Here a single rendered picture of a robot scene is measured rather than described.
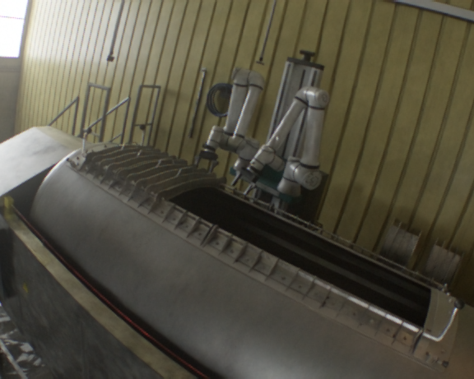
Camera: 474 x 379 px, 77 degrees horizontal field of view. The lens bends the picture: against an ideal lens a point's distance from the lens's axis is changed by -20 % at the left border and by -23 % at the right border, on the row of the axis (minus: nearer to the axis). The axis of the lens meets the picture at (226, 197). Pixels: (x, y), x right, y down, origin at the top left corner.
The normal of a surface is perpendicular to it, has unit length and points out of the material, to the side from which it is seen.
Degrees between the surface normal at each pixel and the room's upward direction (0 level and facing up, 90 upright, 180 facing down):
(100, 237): 57
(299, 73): 90
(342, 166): 90
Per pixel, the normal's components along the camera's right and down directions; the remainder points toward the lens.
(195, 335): -0.44, -0.21
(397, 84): -0.57, 0.16
